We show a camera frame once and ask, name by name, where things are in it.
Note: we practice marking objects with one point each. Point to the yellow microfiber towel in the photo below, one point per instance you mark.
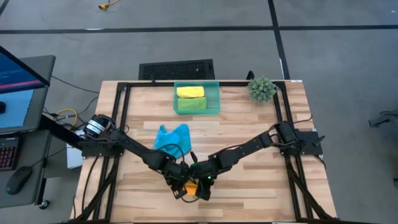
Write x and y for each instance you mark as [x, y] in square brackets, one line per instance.
[190, 92]

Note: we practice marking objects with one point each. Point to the teal translucent plastic basket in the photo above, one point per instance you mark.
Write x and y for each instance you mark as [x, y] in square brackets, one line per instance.
[213, 99]

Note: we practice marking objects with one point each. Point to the orange microfiber towel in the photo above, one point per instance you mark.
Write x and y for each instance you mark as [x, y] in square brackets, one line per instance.
[190, 188]

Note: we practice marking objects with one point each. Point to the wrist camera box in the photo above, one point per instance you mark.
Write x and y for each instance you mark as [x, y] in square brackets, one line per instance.
[179, 193]
[203, 193]

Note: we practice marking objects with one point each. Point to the grey side desk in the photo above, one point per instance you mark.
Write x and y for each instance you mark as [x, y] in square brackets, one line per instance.
[38, 93]

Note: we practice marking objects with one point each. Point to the black desk caster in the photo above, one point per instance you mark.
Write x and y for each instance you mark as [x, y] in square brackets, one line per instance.
[44, 204]

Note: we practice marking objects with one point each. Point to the black computer mouse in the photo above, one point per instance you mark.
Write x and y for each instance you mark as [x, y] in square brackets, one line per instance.
[18, 180]

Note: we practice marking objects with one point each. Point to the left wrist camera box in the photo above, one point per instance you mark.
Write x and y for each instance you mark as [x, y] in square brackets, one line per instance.
[179, 193]

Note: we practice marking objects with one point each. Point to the white box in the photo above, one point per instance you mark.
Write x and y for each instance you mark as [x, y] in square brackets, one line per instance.
[73, 158]

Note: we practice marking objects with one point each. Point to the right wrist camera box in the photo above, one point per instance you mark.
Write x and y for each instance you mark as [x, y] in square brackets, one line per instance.
[203, 193]

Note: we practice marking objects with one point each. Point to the blue microfiber towel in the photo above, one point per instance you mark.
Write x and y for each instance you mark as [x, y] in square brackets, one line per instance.
[172, 140]

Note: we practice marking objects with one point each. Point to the black aluminium table frame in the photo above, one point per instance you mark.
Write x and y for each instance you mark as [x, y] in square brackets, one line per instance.
[143, 84]

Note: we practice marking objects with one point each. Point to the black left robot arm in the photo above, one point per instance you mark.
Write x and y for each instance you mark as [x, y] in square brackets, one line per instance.
[133, 149]

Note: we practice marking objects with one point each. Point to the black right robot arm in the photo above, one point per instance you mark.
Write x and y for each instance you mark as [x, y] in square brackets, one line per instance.
[248, 147]

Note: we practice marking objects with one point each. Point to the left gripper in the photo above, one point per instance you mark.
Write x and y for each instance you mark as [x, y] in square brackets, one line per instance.
[179, 177]

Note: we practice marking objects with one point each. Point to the artificial green potted plant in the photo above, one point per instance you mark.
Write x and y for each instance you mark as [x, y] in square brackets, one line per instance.
[261, 89]

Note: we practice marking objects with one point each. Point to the backlit black keyboard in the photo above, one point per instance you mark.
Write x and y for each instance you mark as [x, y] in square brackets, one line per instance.
[8, 154]

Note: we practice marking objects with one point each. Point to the small black bracket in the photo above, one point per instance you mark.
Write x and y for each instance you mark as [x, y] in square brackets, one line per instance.
[250, 76]

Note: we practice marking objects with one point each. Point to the light blue flat panel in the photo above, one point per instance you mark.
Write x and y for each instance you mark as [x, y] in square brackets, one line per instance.
[15, 109]

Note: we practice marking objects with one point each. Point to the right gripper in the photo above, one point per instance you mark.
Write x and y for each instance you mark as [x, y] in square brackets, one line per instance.
[203, 172]

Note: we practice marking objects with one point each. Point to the green microfiber towel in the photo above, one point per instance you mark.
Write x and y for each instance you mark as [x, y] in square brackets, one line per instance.
[192, 103]

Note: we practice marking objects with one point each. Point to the computer monitor with blue screen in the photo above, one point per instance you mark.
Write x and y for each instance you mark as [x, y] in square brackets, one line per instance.
[18, 74]

